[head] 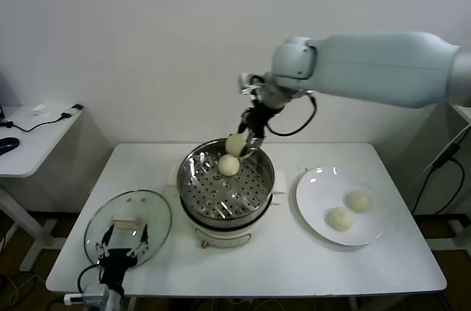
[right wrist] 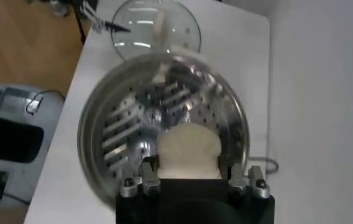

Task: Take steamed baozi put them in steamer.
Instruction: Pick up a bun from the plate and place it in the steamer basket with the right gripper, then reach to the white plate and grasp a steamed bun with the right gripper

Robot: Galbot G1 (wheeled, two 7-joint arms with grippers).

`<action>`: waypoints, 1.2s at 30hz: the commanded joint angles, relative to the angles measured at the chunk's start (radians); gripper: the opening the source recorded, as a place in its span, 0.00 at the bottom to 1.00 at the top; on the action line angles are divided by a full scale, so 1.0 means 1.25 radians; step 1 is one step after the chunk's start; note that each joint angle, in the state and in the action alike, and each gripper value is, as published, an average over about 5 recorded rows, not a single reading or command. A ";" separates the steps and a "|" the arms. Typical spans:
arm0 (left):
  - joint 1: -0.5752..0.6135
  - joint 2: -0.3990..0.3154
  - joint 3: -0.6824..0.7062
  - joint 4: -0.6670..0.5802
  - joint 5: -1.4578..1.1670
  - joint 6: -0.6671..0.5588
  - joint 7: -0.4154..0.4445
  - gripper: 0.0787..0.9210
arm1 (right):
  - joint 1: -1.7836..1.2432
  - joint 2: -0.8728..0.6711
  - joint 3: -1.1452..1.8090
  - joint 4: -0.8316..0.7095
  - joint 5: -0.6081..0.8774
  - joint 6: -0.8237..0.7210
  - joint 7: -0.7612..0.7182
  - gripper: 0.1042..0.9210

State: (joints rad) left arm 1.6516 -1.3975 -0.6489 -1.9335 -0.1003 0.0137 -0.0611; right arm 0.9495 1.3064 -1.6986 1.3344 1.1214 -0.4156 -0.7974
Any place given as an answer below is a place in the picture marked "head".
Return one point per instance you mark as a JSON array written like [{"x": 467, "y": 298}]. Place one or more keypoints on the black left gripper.
[{"x": 116, "y": 259}]

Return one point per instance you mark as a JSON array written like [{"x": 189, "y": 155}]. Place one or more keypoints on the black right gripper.
[{"x": 259, "y": 118}]

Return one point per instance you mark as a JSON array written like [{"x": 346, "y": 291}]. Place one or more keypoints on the white steamed baozi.
[
  {"x": 340, "y": 219},
  {"x": 228, "y": 165},
  {"x": 234, "y": 145},
  {"x": 357, "y": 201}
]

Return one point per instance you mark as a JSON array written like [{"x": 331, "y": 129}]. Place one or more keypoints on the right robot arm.
[{"x": 368, "y": 64}]

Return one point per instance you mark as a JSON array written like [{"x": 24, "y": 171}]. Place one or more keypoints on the stainless steel steamer basket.
[{"x": 195, "y": 178}]

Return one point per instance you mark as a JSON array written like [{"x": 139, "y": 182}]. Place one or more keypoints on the white round plate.
[{"x": 316, "y": 193}]

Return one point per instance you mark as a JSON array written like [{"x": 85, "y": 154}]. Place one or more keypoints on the white electric cooker base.
[{"x": 221, "y": 239}]

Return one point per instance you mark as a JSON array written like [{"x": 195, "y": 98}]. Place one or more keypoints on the small white desk object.
[{"x": 39, "y": 109}]

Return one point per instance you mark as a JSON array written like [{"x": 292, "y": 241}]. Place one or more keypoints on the white side table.
[{"x": 466, "y": 114}]

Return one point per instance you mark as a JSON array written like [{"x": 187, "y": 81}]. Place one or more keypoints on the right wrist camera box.
[{"x": 248, "y": 83}]

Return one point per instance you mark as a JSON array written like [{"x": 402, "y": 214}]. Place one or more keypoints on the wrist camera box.
[
  {"x": 248, "y": 83},
  {"x": 95, "y": 294}
]

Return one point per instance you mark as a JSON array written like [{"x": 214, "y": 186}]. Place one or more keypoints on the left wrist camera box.
[{"x": 95, "y": 294}]

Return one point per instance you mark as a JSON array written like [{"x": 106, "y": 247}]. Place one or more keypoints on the white wall shelf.
[{"x": 37, "y": 149}]

